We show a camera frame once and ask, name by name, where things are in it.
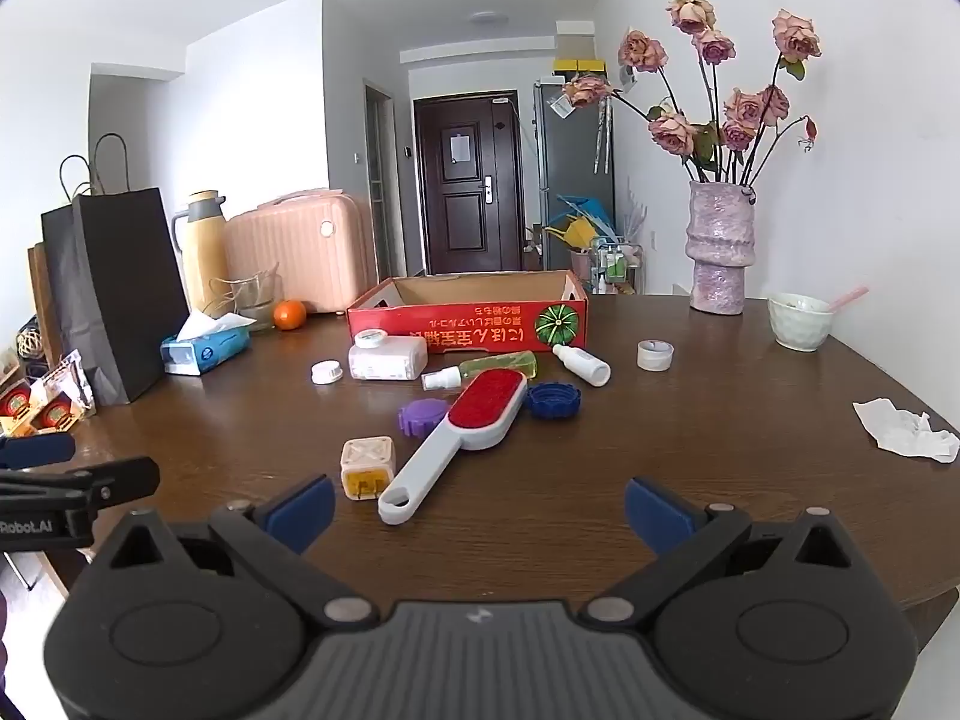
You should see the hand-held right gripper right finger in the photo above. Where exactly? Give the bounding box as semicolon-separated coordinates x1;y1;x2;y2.
581;475;852;635

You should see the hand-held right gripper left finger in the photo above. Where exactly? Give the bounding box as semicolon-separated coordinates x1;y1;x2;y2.
90;475;380;635

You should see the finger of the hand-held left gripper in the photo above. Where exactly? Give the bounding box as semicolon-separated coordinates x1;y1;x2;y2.
0;455;161;512
0;431;77;470

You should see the purple ridged cap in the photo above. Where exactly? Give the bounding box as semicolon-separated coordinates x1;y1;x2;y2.
397;399;451;438

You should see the white plastic bottle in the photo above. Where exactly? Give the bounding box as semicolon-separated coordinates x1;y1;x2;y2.
348;330;428;382

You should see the red white lint brush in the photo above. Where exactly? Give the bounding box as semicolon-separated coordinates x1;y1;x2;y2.
377;369;527;526

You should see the green spray bottle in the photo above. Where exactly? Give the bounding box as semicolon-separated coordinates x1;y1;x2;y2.
421;352;541;391

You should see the red cardboard box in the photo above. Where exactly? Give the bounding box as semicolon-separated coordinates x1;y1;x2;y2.
346;270;590;353

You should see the red label snack packet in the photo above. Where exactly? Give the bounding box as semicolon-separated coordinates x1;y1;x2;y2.
0;382;35;428
37;397;80;432

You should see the beige cube charger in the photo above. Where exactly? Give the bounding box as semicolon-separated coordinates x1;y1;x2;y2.
340;435;396;502

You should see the clear snack bag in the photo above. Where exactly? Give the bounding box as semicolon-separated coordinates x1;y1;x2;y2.
41;351;98;421

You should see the brown paper bag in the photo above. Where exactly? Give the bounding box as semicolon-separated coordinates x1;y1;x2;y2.
28;240;61;361

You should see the blue ridged cap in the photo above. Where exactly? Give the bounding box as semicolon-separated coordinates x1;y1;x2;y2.
525;381;582;421

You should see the blue tissue box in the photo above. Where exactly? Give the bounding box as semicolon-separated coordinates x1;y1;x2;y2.
160;311;252;376

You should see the white dropper bottle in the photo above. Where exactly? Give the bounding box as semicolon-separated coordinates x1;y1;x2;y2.
553;343;612;388

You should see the black paper bag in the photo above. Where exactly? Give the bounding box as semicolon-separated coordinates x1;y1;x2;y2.
41;133;190;404

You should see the clear glass cup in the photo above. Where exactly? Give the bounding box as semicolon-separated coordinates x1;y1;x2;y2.
229;270;281;332

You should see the pale green bowl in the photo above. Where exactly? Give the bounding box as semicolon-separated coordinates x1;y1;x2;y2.
767;292;836;352

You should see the yellow thermos jug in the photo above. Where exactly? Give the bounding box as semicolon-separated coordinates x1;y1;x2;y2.
171;191;228;316

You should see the crumpled white tissue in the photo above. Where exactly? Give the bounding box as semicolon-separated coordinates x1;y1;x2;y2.
853;399;960;464

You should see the pink suitcase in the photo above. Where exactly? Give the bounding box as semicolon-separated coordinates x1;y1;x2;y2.
225;190;378;316

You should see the purple ceramic vase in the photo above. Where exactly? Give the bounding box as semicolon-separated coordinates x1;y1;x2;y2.
686;180;758;314

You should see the yellow plastic item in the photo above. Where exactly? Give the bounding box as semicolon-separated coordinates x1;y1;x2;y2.
544;217;601;252

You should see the purple decorative grass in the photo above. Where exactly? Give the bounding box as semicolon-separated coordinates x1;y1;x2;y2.
626;180;653;241

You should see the blue folded item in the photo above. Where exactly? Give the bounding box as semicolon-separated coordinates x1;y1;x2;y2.
555;195;612;230

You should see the dark brown entrance door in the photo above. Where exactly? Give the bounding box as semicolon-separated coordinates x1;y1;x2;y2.
414;94;524;276

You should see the grey refrigerator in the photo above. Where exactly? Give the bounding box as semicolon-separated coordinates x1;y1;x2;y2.
534;77;616;271

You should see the bunch of dried pink roses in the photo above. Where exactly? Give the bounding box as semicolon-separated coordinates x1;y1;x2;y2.
562;0;824;187

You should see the metal wire rack cart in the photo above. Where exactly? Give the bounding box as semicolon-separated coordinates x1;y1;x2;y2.
592;236;646;293

